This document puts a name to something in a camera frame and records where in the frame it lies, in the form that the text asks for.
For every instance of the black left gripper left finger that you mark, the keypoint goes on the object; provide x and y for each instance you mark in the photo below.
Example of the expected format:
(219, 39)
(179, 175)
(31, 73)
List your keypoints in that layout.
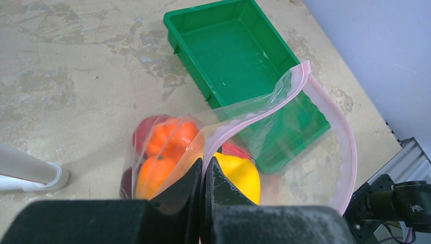
(171, 217)

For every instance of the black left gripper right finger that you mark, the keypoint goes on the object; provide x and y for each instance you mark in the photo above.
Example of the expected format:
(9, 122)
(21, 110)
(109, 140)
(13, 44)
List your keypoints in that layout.
(227, 216)

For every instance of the yellow toy bell pepper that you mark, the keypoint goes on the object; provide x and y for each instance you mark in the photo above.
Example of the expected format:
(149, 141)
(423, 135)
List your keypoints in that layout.
(243, 173)

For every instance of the orange green toy mango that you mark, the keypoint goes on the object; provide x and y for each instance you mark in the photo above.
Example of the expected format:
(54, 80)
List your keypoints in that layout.
(153, 173)

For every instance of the dark red toy apple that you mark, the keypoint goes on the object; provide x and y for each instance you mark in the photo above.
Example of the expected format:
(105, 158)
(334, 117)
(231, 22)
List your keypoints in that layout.
(125, 190)

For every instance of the orange toy pumpkin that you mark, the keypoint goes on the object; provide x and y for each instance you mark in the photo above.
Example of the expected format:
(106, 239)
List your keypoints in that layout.
(171, 138)

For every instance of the clear pink zip top bag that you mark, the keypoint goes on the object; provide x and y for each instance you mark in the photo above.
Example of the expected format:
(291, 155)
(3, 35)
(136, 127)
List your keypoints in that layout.
(323, 174)

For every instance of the red toy tomato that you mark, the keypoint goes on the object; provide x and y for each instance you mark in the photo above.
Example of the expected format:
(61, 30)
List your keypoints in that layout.
(142, 131)

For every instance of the toy peach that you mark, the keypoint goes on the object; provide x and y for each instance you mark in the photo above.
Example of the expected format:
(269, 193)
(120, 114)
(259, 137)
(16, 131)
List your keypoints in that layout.
(231, 149)

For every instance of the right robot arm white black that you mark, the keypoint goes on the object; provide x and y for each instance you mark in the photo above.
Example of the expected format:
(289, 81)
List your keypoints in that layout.
(408, 202)

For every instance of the green plastic tray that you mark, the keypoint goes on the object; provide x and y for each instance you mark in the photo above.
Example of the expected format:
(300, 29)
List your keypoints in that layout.
(233, 53)

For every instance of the white pvc pipe frame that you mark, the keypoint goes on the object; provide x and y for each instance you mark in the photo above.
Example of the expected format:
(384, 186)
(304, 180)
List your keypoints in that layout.
(21, 171)

